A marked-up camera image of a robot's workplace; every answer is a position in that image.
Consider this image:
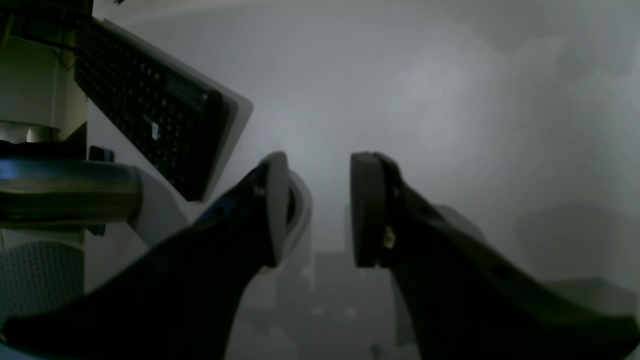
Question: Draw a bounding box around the black keyboard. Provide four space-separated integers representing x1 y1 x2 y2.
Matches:
74 16 231 202

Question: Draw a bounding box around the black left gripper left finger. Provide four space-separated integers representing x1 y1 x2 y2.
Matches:
1 152 290 360

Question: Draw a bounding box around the metal cylinder stand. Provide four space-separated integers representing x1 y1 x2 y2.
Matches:
0 158 143 230

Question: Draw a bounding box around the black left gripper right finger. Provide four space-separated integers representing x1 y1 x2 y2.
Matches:
350 152 639 360

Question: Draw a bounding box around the black computer mouse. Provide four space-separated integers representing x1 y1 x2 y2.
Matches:
285 170 313 255

